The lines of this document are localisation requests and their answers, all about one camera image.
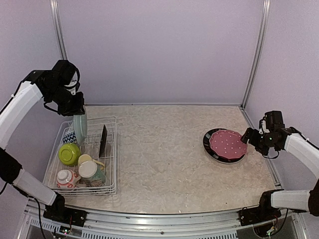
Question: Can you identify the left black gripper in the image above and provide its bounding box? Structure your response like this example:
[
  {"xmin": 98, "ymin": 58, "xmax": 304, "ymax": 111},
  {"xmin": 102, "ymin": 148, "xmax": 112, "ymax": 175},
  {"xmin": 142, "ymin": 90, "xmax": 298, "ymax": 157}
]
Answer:
[{"xmin": 46, "ymin": 83, "xmax": 85, "ymax": 116}]

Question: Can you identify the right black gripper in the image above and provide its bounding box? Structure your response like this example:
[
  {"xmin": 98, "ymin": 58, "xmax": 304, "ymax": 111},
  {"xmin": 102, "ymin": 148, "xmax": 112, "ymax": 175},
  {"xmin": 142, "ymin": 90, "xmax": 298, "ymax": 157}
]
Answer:
[{"xmin": 241, "ymin": 127, "xmax": 278, "ymax": 156}]

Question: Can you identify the light green flower plate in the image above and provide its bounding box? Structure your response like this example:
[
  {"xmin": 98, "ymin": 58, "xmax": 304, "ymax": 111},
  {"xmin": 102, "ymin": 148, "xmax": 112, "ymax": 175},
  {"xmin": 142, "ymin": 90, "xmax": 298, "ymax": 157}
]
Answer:
[{"xmin": 73, "ymin": 114, "xmax": 87, "ymax": 145}]

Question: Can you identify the pink polka dot plate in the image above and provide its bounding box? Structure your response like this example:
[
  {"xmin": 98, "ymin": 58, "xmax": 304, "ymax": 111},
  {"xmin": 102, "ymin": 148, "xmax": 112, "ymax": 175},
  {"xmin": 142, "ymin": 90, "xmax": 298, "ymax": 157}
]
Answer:
[{"xmin": 209, "ymin": 129, "xmax": 247, "ymax": 160}]

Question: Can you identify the black striped rim plate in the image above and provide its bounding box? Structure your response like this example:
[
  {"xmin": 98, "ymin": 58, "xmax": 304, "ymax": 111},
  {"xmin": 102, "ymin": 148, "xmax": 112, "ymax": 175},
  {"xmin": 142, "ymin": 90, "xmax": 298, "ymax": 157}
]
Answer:
[{"xmin": 203, "ymin": 128, "xmax": 245, "ymax": 164}]

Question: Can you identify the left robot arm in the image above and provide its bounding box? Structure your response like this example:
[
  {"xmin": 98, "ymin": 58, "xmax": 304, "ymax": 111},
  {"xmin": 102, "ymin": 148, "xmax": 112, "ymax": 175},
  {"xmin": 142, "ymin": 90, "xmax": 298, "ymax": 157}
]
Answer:
[{"xmin": 0, "ymin": 60, "xmax": 85, "ymax": 222}]

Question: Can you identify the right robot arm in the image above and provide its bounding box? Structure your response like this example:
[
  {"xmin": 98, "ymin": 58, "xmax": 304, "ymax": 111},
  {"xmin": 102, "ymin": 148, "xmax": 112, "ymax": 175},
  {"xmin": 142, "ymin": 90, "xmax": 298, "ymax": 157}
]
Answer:
[{"xmin": 240, "ymin": 127, "xmax": 319, "ymax": 221}]

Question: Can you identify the blue white patterned bowl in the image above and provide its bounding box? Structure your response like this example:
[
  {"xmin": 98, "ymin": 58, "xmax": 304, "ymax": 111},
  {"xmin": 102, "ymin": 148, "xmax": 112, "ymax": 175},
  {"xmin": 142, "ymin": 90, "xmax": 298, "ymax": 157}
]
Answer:
[{"xmin": 62, "ymin": 131, "xmax": 77, "ymax": 144}]

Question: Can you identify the green bowl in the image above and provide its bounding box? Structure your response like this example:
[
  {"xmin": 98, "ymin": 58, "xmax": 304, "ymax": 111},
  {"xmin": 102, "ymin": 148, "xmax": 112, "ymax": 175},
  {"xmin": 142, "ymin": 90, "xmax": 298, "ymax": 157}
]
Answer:
[{"xmin": 58, "ymin": 143, "xmax": 81, "ymax": 166}]

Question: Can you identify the pale yellow mug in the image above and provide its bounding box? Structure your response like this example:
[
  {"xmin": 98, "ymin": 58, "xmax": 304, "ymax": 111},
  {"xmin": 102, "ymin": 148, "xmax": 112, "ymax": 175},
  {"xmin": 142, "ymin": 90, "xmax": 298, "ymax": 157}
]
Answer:
[{"xmin": 77, "ymin": 154, "xmax": 105, "ymax": 170}]

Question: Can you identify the small black square plate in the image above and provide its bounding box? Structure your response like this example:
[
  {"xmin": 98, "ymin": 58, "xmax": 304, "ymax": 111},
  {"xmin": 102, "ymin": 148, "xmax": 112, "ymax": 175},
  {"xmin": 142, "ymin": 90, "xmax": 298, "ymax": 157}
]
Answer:
[{"xmin": 99, "ymin": 125, "xmax": 108, "ymax": 157}]

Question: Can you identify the teal patterned mug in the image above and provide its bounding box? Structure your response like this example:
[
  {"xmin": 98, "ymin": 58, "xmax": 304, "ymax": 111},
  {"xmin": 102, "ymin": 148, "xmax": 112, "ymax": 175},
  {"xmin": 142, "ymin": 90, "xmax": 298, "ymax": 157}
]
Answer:
[{"xmin": 78, "ymin": 161, "xmax": 106, "ymax": 187}]

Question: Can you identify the red white floral teacup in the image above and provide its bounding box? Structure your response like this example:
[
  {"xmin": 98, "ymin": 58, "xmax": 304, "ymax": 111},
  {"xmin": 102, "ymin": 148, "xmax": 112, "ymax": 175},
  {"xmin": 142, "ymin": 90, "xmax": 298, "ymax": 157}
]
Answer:
[{"xmin": 56, "ymin": 169, "xmax": 81, "ymax": 189}]

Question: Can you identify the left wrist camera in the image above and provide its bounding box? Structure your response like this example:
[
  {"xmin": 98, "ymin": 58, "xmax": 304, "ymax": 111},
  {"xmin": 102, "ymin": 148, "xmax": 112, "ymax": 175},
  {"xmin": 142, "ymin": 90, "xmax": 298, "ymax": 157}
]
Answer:
[{"xmin": 64, "ymin": 80, "xmax": 80, "ymax": 95}]

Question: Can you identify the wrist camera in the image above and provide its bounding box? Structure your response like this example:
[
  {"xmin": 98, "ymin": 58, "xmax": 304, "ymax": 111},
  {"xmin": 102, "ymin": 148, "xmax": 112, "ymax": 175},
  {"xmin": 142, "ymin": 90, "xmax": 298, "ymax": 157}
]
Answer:
[
  {"xmin": 64, "ymin": 80, "xmax": 80, "ymax": 95},
  {"xmin": 259, "ymin": 111, "xmax": 285, "ymax": 133}
]

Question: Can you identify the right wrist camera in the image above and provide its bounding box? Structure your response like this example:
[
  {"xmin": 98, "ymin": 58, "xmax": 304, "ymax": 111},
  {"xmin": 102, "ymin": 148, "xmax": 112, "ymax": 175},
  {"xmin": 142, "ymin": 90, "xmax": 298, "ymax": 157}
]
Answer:
[{"xmin": 259, "ymin": 111, "xmax": 285, "ymax": 133}]

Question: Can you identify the white wire dish rack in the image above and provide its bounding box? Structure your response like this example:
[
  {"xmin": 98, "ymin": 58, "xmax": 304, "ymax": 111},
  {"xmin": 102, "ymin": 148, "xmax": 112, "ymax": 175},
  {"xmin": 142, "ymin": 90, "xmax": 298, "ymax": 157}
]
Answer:
[{"xmin": 43, "ymin": 116, "xmax": 117, "ymax": 196}]

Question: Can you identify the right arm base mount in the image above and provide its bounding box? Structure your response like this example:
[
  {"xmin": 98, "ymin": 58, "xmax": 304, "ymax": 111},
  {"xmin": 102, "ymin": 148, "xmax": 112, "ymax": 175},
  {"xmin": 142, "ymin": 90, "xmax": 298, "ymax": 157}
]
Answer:
[{"xmin": 238, "ymin": 189, "xmax": 282, "ymax": 226}]

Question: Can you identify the left aluminium corner post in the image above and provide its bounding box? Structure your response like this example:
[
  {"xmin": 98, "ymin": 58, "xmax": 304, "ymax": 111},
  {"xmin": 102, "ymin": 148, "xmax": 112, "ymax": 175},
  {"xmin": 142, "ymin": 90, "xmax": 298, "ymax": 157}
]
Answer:
[{"xmin": 49, "ymin": 0, "xmax": 82, "ymax": 108}]

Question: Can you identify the aluminium corner post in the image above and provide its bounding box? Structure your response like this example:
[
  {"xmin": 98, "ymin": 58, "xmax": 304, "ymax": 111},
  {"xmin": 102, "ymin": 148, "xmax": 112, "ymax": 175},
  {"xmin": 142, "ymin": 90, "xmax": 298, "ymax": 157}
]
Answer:
[
  {"xmin": 241, "ymin": 0, "xmax": 271, "ymax": 111},
  {"xmin": 49, "ymin": 0, "xmax": 82, "ymax": 108}
]

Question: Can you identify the aluminium front rail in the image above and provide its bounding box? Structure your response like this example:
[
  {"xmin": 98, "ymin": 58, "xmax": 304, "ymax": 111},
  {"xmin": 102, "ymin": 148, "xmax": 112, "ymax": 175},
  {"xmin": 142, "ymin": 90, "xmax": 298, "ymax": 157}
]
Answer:
[{"xmin": 16, "ymin": 203, "xmax": 309, "ymax": 239}]

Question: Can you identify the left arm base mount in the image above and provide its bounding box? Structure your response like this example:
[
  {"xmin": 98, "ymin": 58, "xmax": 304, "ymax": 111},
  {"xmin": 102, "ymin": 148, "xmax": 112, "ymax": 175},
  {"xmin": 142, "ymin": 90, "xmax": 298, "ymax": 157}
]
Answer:
[{"xmin": 43, "ymin": 193, "xmax": 88, "ymax": 227}]

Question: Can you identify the right aluminium corner post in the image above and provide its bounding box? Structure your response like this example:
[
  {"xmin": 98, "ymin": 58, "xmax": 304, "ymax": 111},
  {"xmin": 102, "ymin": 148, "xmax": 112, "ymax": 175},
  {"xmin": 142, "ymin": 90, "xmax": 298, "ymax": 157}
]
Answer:
[{"xmin": 241, "ymin": 0, "xmax": 271, "ymax": 111}]

